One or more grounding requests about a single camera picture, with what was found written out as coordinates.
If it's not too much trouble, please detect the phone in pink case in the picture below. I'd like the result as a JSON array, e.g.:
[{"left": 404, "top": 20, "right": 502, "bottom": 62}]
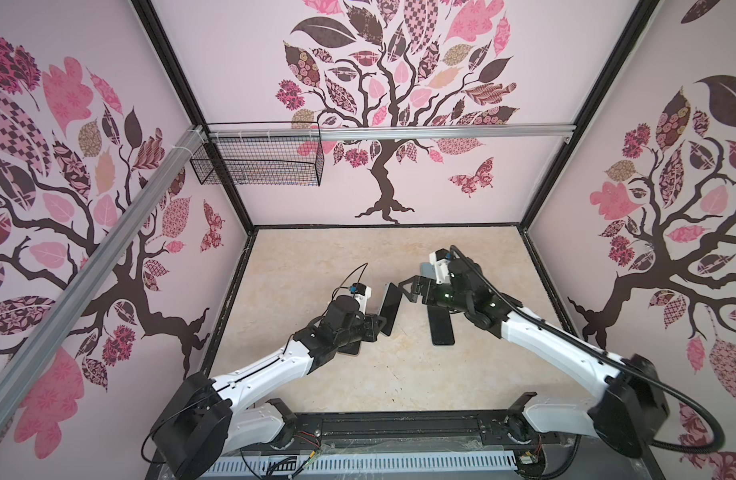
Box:
[{"left": 338, "top": 340, "right": 362, "bottom": 356}]

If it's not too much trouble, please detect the white slotted cable duct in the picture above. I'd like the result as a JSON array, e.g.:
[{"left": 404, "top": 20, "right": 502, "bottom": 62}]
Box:
[{"left": 203, "top": 451, "right": 517, "bottom": 479}]

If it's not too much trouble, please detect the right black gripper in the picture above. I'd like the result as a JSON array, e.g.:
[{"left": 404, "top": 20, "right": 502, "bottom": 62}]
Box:
[{"left": 397, "top": 277, "right": 471, "bottom": 316}]

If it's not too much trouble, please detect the aluminium rail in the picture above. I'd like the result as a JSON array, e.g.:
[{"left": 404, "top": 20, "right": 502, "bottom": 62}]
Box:
[
  {"left": 209, "top": 123, "right": 576, "bottom": 141},
  {"left": 0, "top": 125, "right": 205, "bottom": 433}
]

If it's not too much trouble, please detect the black wire basket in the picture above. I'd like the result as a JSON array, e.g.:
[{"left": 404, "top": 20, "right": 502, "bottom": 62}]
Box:
[{"left": 190, "top": 120, "right": 325, "bottom": 186}]

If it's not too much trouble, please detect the right black corrugated cable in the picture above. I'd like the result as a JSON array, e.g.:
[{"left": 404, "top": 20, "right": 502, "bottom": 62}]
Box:
[{"left": 448, "top": 244, "right": 726, "bottom": 455}]

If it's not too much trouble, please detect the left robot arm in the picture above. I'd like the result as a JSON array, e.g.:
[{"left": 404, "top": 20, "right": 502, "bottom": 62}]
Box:
[{"left": 148, "top": 293, "right": 387, "bottom": 479}]

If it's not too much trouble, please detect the black smartphone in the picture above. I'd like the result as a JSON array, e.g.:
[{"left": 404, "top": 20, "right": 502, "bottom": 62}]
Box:
[{"left": 427, "top": 305, "right": 455, "bottom": 346}]

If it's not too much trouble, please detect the white phone case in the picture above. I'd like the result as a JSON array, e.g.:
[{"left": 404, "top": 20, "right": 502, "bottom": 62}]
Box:
[{"left": 378, "top": 282, "right": 406, "bottom": 337}]

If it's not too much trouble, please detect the left thin black cable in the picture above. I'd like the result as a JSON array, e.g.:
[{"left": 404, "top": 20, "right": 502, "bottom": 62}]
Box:
[{"left": 330, "top": 262, "right": 370, "bottom": 295}]

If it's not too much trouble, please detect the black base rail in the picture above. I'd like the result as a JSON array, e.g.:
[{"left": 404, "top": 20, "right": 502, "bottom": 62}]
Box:
[{"left": 223, "top": 407, "right": 663, "bottom": 480}]

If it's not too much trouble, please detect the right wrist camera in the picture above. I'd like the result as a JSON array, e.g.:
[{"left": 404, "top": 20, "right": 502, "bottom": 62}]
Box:
[{"left": 426, "top": 249, "right": 451, "bottom": 284}]

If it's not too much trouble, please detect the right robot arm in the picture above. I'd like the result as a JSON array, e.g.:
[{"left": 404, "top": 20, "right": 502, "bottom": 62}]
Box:
[{"left": 398, "top": 258, "right": 669, "bottom": 458}]

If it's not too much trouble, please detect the left aluminium rail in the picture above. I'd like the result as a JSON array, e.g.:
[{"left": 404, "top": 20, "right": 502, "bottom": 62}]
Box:
[{"left": 0, "top": 125, "right": 205, "bottom": 433}]

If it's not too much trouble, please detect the back aluminium rail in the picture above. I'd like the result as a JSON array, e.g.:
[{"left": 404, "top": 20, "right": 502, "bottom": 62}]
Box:
[{"left": 209, "top": 123, "right": 576, "bottom": 141}]

